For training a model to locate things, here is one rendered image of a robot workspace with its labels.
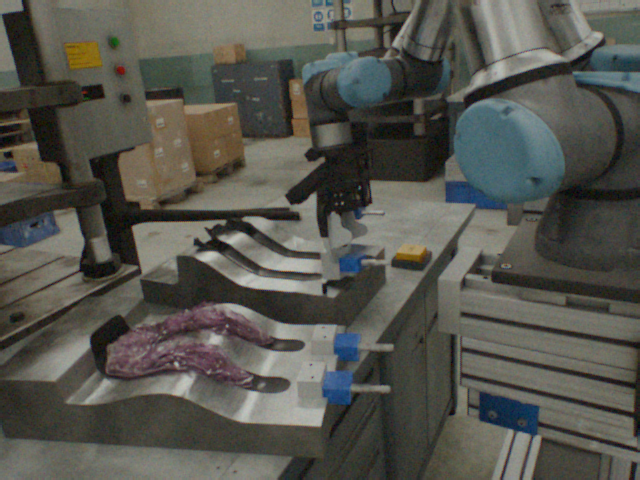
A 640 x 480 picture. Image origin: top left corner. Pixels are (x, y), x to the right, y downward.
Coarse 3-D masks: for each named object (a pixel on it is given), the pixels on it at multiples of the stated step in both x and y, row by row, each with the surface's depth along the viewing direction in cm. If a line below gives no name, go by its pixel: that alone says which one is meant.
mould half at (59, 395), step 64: (64, 320) 93; (128, 320) 94; (256, 320) 94; (0, 384) 78; (64, 384) 77; (128, 384) 78; (192, 384) 75; (192, 448) 75; (256, 448) 73; (320, 448) 71
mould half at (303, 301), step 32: (256, 224) 127; (192, 256) 110; (224, 256) 113; (256, 256) 116; (384, 256) 118; (160, 288) 118; (192, 288) 113; (224, 288) 109; (256, 288) 105; (288, 288) 103; (320, 288) 101; (352, 288) 104; (288, 320) 104; (320, 320) 100; (352, 320) 105
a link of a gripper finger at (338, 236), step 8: (328, 216) 97; (336, 216) 97; (328, 224) 97; (336, 224) 97; (328, 232) 97; (336, 232) 97; (344, 232) 96; (328, 240) 97; (336, 240) 97; (344, 240) 96; (328, 248) 98
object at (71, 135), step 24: (24, 0) 119; (48, 0) 121; (48, 24) 121; (48, 48) 122; (48, 72) 124; (72, 120) 129; (72, 144) 130; (72, 168) 132; (96, 216) 138; (96, 240) 139; (96, 264) 139; (120, 264) 146
